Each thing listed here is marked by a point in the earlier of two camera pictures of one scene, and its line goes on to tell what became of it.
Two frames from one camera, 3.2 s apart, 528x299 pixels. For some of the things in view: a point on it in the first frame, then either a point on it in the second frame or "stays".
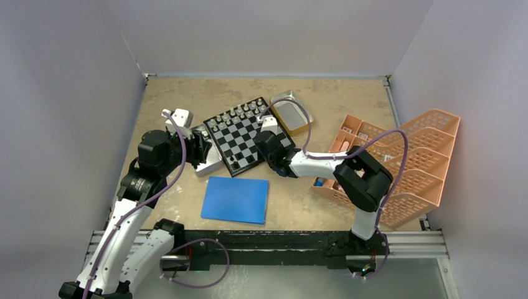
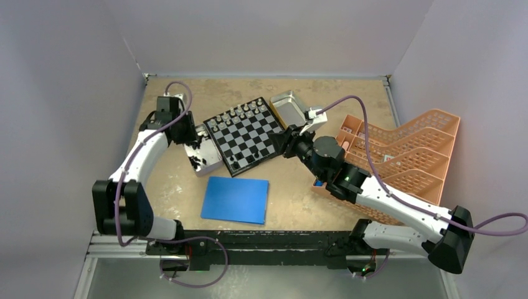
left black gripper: [197, 154] to [190, 135]
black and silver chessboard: [233, 134] stays
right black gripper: [258, 152] to [279, 140]
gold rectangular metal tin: [291, 115] stays
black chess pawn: [240, 156] stays
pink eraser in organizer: [345, 146] stays
